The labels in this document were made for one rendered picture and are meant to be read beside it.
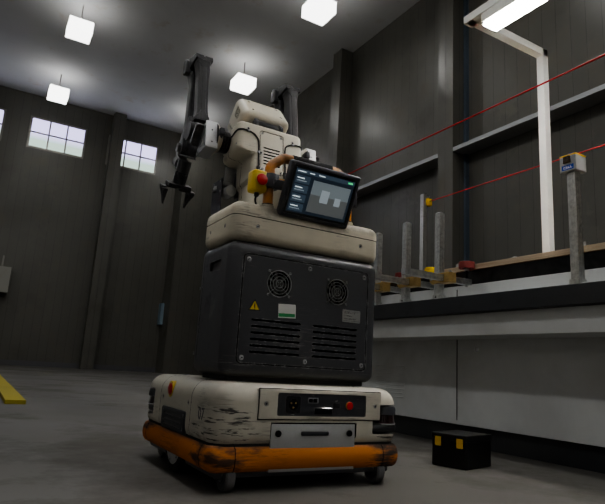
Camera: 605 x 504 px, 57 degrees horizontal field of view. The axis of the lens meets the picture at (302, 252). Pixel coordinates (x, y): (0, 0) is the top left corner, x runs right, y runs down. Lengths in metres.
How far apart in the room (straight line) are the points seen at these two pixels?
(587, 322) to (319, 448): 1.16
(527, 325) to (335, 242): 1.00
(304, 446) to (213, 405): 0.29
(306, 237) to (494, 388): 1.42
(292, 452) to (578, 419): 1.35
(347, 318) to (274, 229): 0.37
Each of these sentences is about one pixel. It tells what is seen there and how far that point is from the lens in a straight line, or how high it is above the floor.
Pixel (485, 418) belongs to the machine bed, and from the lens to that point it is 2.88.
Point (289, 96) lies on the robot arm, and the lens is 2.64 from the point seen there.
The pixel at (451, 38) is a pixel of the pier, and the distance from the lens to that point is 9.23.
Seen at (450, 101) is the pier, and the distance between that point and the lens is 8.73.
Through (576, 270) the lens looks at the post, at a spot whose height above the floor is 0.75.
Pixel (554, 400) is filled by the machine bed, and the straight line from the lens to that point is 2.64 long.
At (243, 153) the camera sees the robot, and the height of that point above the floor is 1.11.
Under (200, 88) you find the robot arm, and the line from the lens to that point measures 2.43.
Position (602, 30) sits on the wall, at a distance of 7.81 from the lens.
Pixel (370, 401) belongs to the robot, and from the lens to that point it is 1.74.
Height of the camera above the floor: 0.33
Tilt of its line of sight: 12 degrees up
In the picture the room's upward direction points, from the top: 3 degrees clockwise
